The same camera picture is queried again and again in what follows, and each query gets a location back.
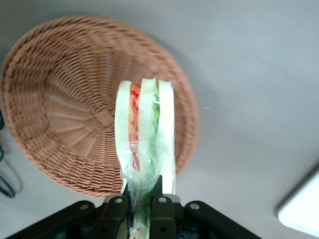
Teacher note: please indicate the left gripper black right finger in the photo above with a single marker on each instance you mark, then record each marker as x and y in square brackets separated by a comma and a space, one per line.
[163, 214]

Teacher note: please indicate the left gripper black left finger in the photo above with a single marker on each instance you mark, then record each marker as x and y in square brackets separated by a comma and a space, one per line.
[113, 214]

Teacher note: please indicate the triangle sandwich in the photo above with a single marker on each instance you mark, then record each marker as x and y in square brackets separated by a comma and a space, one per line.
[147, 124]

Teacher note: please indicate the round brown wicker basket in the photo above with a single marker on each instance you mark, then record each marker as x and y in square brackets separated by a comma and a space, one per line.
[62, 99]

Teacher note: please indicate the beige plastic tray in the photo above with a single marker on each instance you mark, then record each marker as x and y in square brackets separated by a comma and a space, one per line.
[302, 204]

